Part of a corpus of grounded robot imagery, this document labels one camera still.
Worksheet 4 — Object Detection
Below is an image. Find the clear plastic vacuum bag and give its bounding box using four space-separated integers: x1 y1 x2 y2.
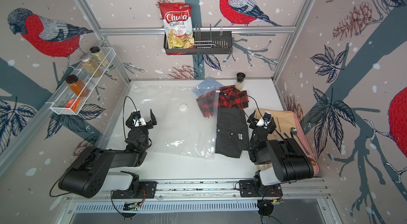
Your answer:
130 85 218 159

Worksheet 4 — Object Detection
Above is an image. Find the grey pinstriped shirt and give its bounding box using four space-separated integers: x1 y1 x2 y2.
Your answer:
215 107 249 159

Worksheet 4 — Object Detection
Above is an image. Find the red black plaid shirt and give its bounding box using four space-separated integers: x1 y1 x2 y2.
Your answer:
196 86 249 118

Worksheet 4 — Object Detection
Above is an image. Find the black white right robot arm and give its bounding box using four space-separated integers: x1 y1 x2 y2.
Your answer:
245 111 314 197

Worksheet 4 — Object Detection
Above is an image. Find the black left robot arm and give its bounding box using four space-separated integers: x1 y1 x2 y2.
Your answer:
58 111 157 198

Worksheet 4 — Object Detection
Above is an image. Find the beige folded cloth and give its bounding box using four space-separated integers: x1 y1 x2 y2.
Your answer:
254 109 319 175

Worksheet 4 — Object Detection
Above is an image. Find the light blue folded cloth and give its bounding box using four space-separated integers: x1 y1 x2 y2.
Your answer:
193 77 223 97

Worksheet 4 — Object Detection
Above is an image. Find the red Chuba cassava chips bag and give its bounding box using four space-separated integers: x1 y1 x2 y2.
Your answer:
159 3 195 50

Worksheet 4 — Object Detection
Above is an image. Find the silver spoon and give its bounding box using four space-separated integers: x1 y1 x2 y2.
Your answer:
290 127 310 155

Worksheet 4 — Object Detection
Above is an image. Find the pink tray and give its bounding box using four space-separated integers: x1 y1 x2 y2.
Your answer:
277 111 319 175

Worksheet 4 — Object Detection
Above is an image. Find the pepper grinder black cap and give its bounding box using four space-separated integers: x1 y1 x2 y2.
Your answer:
235 72 246 91

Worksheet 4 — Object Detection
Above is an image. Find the small orange box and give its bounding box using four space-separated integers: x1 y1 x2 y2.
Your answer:
65 98 82 112

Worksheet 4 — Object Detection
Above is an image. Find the orange sauce jar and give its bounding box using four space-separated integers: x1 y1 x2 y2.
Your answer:
65 74 89 97

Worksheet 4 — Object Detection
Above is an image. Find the spice jar black lid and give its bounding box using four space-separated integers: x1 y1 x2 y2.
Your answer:
90 46 109 67

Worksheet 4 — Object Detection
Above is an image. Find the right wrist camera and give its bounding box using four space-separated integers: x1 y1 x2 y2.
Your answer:
256 112 272 127

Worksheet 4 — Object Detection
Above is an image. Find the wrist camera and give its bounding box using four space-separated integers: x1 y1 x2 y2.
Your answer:
256 112 272 127
131 111 146 127

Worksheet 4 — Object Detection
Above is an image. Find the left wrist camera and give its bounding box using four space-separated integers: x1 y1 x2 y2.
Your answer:
131 111 146 127

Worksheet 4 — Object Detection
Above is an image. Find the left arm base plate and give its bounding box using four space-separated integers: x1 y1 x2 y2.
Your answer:
111 181 158 199

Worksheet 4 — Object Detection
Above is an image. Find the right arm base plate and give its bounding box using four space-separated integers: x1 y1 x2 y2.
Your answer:
237 179 283 197

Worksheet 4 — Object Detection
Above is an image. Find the clear acrylic wall shelf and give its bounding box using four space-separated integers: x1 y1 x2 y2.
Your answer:
50 48 116 115

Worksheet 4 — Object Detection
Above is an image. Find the aluminium mounting rail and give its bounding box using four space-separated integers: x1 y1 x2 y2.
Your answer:
63 177 331 201

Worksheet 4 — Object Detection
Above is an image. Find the black wire wall basket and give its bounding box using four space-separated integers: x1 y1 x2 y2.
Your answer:
163 27 233 55

